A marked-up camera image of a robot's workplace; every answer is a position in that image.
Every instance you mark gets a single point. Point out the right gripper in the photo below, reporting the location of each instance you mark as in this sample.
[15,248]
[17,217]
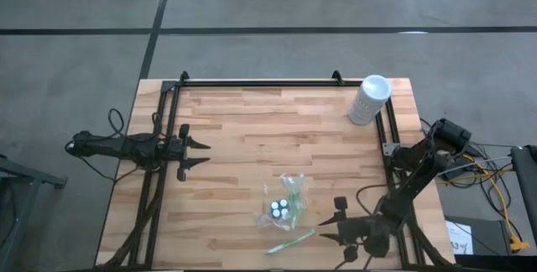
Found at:
[365,234]

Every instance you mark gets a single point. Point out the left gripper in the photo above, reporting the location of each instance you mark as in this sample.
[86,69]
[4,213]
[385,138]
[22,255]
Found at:
[178,152]

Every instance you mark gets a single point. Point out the clear plastic bag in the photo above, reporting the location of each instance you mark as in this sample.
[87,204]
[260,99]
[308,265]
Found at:
[268,198]

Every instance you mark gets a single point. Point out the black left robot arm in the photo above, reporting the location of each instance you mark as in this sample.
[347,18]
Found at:
[117,146]

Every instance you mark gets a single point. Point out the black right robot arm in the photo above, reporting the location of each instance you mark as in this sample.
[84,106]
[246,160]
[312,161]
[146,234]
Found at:
[419,167]

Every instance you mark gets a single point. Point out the silver mounting plate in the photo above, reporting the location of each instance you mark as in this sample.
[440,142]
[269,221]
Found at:
[390,148]

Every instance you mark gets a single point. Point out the white paper label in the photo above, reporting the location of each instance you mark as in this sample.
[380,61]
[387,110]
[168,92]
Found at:
[459,234]

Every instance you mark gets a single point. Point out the white wipes canister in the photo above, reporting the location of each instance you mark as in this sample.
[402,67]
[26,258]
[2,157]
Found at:
[369,100]

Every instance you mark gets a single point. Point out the black box with label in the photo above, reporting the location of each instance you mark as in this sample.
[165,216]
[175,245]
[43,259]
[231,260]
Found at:
[491,234]

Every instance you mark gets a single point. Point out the black power brick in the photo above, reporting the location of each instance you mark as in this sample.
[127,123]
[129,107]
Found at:
[475,151]

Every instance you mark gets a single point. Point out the dark grey stand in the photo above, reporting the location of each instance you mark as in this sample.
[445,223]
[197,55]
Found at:
[25,175]

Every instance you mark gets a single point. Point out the black side table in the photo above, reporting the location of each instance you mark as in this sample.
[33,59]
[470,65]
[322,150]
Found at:
[526,179]

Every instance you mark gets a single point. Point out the black frame clamp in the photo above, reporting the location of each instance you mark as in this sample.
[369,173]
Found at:
[184,76]
[337,77]

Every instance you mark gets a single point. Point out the black aluminium rig frame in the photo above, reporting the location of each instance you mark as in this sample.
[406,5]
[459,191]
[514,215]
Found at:
[272,83]

